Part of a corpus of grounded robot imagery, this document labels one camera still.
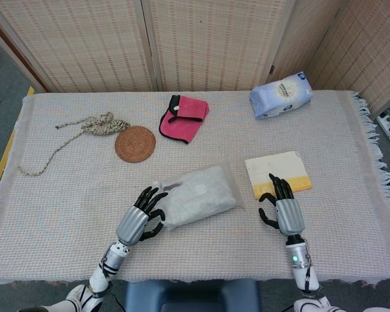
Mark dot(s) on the white clothes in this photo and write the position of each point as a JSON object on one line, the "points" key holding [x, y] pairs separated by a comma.
{"points": [[195, 204]]}

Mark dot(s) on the blue and white tissue pack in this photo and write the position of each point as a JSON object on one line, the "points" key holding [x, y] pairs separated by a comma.
{"points": [[281, 94]]}

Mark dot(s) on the pink pouch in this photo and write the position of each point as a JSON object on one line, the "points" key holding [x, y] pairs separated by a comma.
{"points": [[188, 113]]}

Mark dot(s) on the woven fringed tablecloth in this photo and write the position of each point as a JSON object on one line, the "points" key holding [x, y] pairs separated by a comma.
{"points": [[68, 211]]}

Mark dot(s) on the small metal screen hinge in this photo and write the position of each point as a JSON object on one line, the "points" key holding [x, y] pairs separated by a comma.
{"points": [[272, 69]]}

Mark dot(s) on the bamboo folding screen panel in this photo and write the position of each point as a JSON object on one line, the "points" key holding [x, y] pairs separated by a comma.
{"points": [[370, 48], [299, 39], [214, 42], [84, 42]]}

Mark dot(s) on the white and yellow book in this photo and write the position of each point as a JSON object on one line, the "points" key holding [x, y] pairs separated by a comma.
{"points": [[273, 165]]}

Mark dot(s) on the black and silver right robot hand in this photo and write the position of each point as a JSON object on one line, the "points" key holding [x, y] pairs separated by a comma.
{"points": [[289, 216]]}

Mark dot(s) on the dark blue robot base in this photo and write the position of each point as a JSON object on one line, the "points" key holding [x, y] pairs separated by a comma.
{"points": [[191, 295]]}

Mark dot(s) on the round brown woven coaster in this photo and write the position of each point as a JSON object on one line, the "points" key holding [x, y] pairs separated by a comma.
{"points": [[135, 143]]}

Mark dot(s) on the white device on floor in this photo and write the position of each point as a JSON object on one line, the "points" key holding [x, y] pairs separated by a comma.
{"points": [[388, 125]]}

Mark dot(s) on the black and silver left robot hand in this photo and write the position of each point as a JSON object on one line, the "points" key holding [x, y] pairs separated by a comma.
{"points": [[133, 226]]}

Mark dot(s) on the transparent plastic bag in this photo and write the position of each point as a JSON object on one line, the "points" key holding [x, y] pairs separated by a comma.
{"points": [[201, 188]]}

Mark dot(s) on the yellow floor tape strip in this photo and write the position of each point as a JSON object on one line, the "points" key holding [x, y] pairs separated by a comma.
{"points": [[3, 162]]}

